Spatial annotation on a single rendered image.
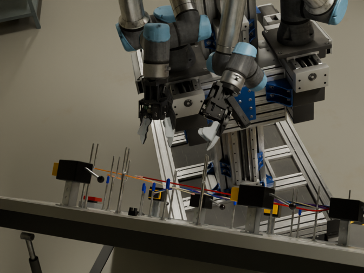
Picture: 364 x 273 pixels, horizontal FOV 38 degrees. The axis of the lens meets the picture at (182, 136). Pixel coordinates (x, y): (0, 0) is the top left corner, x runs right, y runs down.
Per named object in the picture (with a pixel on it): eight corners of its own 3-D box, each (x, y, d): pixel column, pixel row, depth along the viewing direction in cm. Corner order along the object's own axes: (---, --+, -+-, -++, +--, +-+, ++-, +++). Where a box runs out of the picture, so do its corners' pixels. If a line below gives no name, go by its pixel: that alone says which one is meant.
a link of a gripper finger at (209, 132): (194, 143, 163) (205, 117, 164) (210, 151, 164) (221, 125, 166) (197, 143, 160) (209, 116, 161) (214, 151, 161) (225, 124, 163)
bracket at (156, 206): (162, 218, 162) (165, 202, 162) (160, 218, 159) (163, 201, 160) (148, 216, 163) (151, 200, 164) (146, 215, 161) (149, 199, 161)
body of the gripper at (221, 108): (196, 116, 168) (211, 82, 170) (219, 127, 170) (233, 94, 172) (205, 113, 160) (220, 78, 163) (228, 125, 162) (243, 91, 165)
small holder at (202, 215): (216, 227, 119) (220, 196, 120) (184, 222, 124) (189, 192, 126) (227, 228, 123) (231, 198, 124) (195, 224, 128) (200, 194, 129)
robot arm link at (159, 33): (168, 23, 154) (173, 24, 146) (167, 60, 157) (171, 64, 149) (141, 22, 152) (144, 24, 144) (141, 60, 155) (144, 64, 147)
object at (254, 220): (286, 239, 92) (292, 188, 93) (232, 231, 99) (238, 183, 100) (297, 240, 95) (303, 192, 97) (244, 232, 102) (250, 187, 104)
